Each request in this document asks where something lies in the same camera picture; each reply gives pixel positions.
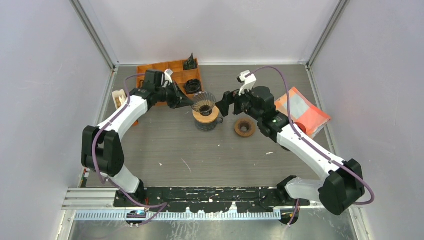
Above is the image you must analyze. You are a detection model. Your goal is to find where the light wooden dripper ring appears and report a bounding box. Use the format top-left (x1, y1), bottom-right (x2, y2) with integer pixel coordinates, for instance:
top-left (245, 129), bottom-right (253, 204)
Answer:
top-left (192, 105), bottom-right (221, 125)

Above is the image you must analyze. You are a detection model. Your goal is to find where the clear smoky glass dripper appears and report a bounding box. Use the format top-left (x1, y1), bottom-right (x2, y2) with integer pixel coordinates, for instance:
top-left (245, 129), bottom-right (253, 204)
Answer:
top-left (191, 91), bottom-right (217, 116)

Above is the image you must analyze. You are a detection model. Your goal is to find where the grey glass server jug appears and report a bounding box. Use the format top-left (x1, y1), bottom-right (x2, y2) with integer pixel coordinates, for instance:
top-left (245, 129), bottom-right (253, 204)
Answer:
top-left (195, 116), bottom-right (224, 132)

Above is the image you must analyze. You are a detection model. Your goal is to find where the orange filter holder box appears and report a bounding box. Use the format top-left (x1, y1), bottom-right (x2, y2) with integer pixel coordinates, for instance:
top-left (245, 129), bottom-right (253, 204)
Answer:
top-left (109, 89), bottom-right (142, 128)

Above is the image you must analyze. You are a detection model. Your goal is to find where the rolled black tie back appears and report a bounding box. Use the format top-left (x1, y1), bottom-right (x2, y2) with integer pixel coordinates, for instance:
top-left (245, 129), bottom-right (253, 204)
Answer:
top-left (182, 53), bottom-right (198, 71)

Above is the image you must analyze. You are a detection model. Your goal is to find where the stack of paper filters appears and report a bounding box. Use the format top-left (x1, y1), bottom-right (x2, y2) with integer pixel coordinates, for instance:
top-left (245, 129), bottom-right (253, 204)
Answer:
top-left (113, 93), bottom-right (127, 109)

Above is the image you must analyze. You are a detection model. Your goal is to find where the purple cable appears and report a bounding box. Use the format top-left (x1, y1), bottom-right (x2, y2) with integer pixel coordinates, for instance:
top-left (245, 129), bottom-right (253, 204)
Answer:
top-left (251, 66), bottom-right (376, 228)
top-left (91, 73), bottom-right (170, 228)

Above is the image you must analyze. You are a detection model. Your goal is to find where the rolled black tie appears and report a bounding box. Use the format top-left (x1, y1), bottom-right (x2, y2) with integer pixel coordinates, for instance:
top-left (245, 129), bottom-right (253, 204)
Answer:
top-left (183, 78), bottom-right (202, 95)
top-left (182, 53), bottom-right (198, 71)

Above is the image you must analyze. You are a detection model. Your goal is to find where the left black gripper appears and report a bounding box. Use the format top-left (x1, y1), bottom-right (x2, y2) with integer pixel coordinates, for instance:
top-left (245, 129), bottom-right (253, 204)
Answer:
top-left (155, 80), bottom-right (194, 110)

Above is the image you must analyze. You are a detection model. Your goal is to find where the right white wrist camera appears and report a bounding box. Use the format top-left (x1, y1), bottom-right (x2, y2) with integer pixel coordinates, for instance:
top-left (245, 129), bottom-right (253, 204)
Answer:
top-left (237, 70), bottom-right (257, 96)

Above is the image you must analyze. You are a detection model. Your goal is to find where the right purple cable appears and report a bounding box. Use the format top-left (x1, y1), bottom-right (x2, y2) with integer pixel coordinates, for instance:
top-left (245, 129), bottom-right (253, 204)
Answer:
top-left (251, 66), bottom-right (376, 228)

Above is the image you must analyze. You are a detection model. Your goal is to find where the orange wooden compartment tray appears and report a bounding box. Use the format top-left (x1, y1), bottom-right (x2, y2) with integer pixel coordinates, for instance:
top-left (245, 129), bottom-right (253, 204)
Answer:
top-left (130, 58), bottom-right (203, 109)

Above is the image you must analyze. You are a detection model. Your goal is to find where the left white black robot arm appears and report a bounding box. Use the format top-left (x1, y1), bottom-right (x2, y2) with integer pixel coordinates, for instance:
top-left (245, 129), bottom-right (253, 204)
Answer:
top-left (81, 69), bottom-right (193, 207)

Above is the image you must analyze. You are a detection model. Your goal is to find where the dark wooden dripper ring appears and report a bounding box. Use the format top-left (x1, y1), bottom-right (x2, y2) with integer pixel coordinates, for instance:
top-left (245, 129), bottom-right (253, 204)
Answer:
top-left (234, 118), bottom-right (257, 139)

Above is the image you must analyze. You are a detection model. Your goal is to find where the orange grey folded cloth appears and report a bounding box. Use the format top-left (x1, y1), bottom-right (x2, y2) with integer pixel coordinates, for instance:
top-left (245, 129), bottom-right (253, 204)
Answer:
top-left (289, 87), bottom-right (332, 139)

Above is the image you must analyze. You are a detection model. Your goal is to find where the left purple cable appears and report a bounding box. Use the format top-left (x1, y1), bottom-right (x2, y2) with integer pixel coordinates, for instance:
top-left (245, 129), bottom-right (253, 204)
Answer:
top-left (91, 73), bottom-right (170, 228)

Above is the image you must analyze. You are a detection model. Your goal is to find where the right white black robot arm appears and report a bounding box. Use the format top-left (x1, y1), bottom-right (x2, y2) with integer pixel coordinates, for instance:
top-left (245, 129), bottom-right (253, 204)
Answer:
top-left (216, 86), bottom-right (365, 216)

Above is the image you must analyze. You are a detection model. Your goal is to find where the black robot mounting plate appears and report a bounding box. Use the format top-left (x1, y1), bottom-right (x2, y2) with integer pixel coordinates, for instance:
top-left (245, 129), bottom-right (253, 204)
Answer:
top-left (113, 186), bottom-right (311, 215)

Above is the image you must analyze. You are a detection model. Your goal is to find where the rolled black tie right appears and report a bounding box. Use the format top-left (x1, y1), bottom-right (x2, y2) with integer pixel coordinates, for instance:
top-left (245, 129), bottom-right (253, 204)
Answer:
top-left (183, 78), bottom-right (202, 95)

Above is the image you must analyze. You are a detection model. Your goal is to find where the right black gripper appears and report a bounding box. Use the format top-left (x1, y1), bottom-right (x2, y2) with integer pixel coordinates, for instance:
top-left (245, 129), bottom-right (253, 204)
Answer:
top-left (215, 83), bottom-right (262, 122)

